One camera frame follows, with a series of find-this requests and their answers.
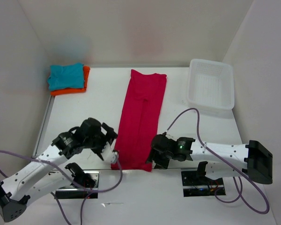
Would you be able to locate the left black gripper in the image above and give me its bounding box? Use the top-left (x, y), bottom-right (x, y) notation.
top-left (84, 122), bottom-right (118, 158)

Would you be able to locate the pink t shirt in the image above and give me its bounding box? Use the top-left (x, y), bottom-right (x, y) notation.
top-left (111, 69), bottom-right (167, 172)

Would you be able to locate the teal t shirt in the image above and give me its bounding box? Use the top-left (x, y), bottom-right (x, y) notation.
top-left (47, 63), bottom-right (85, 91)

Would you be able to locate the orange t shirt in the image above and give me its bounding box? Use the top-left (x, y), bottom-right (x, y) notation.
top-left (50, 66), bottom-right (91, 97)

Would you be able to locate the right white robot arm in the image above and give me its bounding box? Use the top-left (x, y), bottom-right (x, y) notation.
top-left (146, 134), bottom-right (273, 185)

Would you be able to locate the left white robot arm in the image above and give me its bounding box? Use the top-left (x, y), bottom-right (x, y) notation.
top-left (0, 118), bottom-right (118, 223)

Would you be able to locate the white plastic basket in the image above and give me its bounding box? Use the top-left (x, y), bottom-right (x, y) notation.
top-left (186, 59), bottom-right (235, 112)

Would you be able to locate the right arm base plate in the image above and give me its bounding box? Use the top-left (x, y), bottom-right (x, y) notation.
top-left (181, 170), bottom-right (226, 197)

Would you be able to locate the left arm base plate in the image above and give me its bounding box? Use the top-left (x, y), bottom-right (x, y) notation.
top-left (54, 170), bottom-right (100, 199)

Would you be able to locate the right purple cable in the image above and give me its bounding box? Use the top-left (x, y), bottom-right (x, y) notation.
top-left (163, 107), bottom-right (270, 215)

